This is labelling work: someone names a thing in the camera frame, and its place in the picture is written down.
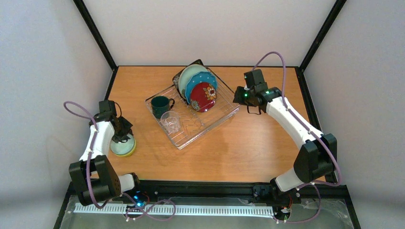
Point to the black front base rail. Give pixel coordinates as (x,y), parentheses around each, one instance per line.
(259,192)

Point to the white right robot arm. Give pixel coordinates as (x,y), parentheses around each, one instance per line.
(317,151)

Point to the dark green cup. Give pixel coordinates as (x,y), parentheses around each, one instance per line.
(161,105)

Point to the black frame post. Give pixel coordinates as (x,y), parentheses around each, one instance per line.
(83,10)
(327,24)

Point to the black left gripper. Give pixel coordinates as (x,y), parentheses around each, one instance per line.
(123,130)

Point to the light green round plate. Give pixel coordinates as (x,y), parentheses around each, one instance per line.
(187,74)

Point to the black frame post right rear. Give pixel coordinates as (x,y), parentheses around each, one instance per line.
(327,24)

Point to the black frame post left rear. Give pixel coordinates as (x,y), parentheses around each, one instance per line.
(83,10)

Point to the dark red plate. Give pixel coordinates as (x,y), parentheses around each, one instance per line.
(203,97)

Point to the white slotted cable duct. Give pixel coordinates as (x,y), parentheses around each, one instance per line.
(183,210)

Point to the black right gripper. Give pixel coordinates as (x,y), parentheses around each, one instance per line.
(239,96)

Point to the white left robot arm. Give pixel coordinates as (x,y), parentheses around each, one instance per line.
(93,177)

